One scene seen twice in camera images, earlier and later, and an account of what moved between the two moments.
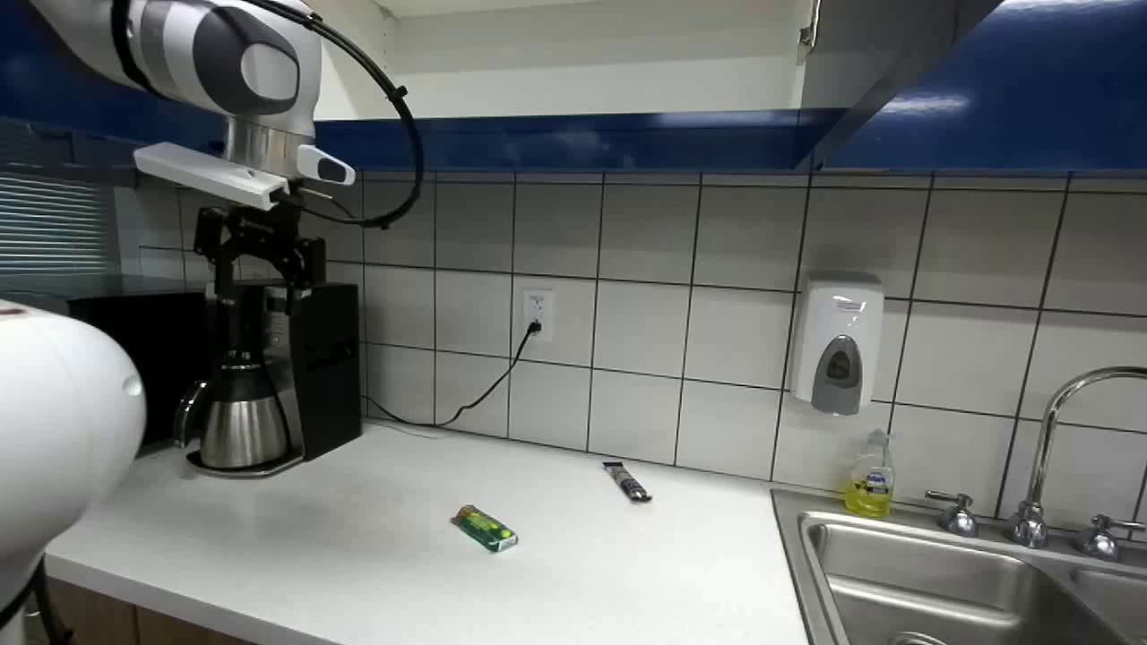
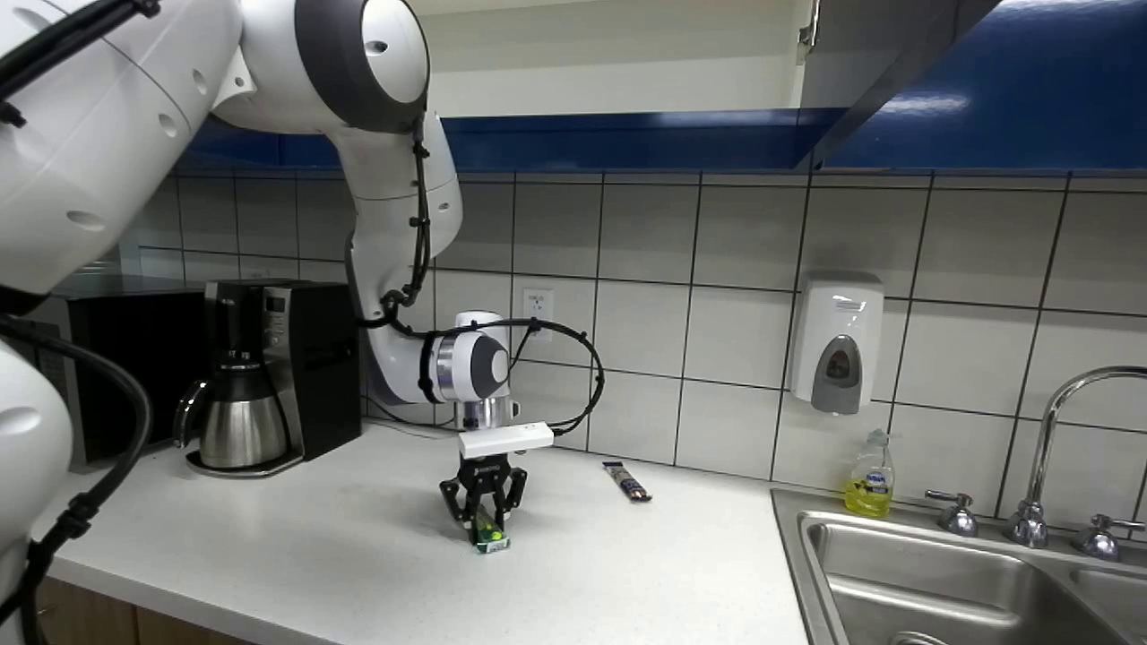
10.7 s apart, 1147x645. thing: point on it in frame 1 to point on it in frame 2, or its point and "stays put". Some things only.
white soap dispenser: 836,351 stays put
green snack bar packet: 486,527 stays put
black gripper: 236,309 to 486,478
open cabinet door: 860,52 stays put
